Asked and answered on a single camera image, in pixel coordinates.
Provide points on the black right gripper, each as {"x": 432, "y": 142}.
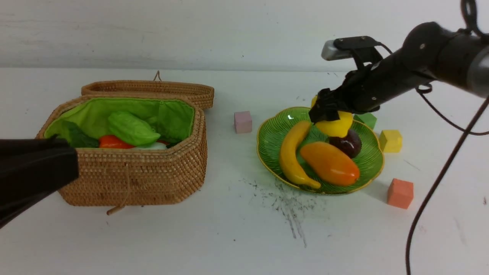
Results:
{"x": 347, "y": 97}

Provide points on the yellow lemon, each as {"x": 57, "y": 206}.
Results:
{"x": 329, "y": 121}

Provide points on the yellow banana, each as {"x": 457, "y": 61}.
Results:
{"x": 287, "y": 156}

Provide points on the dark purple round fruit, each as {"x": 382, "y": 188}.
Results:
{"x": 351, "y": 144}

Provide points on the orange mango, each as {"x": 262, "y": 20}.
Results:
{"x": 330, "y": 164}

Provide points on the white radish with leaves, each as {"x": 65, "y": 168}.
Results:
{"x": 154, "y": 146}

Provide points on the green chayote gourd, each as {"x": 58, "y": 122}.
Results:
{"x": 131, "y": 129}

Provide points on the orange carrot with leaves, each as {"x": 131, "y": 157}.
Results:
{"x": 77, "y": 138}

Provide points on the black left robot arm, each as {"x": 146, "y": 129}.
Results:
{"x": 31, "y": 170}

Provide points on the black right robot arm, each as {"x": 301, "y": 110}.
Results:
{"x": 429, "y": 53}

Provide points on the green foam cube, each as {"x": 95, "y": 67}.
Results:
{"x": 367, "y": 118}

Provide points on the green leaf-shaped glass plate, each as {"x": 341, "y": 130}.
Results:
{"x": 272, "y": 132}

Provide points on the yellow foam cube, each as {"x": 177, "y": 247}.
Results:
{"x": 390, "y": 141}

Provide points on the pink foam cube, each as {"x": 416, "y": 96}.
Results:
{"x": 242, "y": 122}

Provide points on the salmon orange foam cube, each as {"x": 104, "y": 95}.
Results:
{"x": 400, "y": 193}

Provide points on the woven wicker basket lid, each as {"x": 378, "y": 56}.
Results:
{"x": 200, "y": 95}

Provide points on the woven wicker basket green lining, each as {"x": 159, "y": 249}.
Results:
{"x": 120, "y": 177}

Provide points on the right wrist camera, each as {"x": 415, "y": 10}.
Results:
{"x": 362, "y": 49}

